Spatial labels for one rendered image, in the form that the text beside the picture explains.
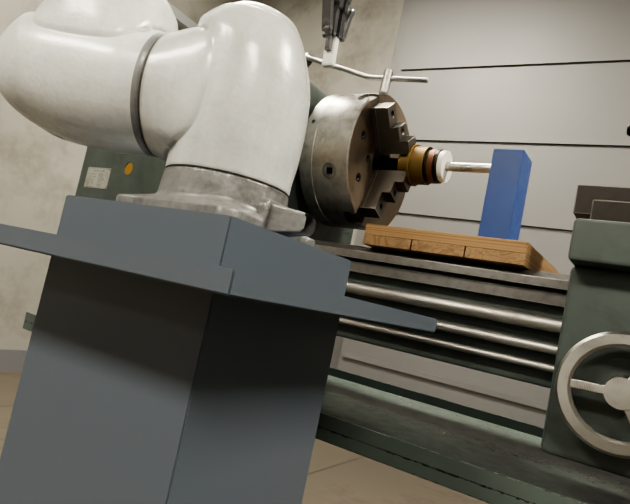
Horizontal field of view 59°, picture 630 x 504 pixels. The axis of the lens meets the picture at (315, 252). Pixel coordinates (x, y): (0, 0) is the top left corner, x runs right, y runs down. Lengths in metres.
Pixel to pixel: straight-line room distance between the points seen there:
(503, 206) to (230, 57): 0.66
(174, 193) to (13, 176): 2.83
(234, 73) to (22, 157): 2.87
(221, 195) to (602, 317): 0.54
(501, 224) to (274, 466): 0.67
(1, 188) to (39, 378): 2.77
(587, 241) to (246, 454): 0.52
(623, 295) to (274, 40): 0.56
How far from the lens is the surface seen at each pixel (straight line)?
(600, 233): 0.83
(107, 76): 0.70
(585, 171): 3.16
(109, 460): 0.60
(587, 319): 0.86
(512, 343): 0.97
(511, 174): 1.15
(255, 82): 0.64
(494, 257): 0.97
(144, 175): 1.39
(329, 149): 1.20
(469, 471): 0.86
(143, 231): 0.59
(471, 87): 3.46
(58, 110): 0.74
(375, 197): 1.22
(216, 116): 0.64
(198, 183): 0.62
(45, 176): 3.53
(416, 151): 1.24
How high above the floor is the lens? 0.74
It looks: 5 degrees up
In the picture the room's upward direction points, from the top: 12 degrees clockwise
